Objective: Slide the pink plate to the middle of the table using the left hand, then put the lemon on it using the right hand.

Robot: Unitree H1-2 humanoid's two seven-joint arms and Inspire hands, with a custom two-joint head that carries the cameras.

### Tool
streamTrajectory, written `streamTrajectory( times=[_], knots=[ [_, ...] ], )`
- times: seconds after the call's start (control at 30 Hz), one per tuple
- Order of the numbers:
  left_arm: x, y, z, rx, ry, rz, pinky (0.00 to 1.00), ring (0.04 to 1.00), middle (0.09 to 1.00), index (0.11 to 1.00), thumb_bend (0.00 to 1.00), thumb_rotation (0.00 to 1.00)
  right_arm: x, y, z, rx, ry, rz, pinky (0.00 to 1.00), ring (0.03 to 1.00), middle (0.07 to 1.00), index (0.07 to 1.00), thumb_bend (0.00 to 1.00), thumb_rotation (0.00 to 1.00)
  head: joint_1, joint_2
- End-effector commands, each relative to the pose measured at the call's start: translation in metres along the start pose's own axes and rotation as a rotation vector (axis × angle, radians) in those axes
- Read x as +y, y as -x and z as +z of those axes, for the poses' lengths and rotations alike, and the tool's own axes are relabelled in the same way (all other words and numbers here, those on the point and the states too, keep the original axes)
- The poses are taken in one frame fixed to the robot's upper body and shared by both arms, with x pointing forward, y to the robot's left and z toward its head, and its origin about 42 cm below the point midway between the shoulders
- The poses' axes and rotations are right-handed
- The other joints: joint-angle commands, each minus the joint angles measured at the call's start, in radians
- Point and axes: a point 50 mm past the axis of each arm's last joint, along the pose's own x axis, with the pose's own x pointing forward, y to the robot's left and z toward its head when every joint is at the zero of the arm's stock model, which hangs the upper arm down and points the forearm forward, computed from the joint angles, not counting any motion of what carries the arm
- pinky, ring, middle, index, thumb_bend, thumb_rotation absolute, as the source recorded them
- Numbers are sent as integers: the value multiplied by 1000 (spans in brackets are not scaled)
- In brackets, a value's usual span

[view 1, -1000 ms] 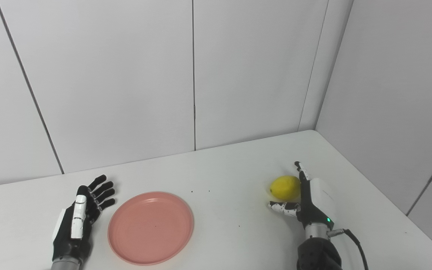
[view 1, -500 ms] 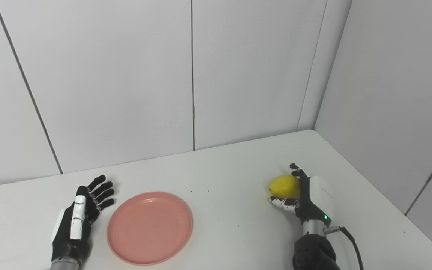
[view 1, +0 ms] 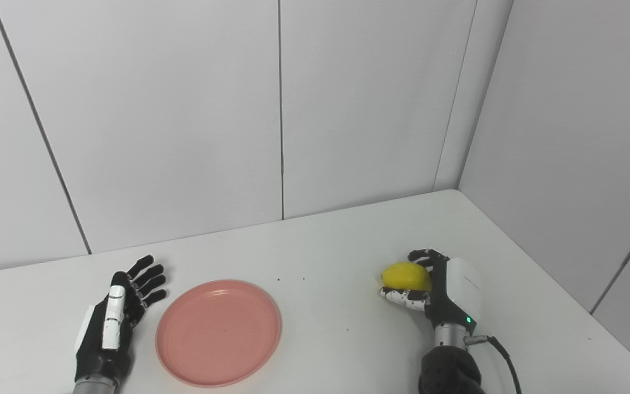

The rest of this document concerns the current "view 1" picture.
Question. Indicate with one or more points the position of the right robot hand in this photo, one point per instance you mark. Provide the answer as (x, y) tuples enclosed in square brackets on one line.
[(446, 295)]

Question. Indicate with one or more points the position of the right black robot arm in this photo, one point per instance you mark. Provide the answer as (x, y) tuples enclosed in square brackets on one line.
[(449, 366)]

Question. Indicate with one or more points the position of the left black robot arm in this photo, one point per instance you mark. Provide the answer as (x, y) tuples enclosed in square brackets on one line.
[(93, 386)]

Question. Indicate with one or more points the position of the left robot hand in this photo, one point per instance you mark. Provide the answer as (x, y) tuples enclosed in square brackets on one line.
[(115, 323)]

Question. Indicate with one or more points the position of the yellow lemon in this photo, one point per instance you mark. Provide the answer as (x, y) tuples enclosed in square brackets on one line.
[(406, 276)]

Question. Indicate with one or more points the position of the pink plate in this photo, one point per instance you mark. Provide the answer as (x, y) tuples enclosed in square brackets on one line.
[(219, 332)]

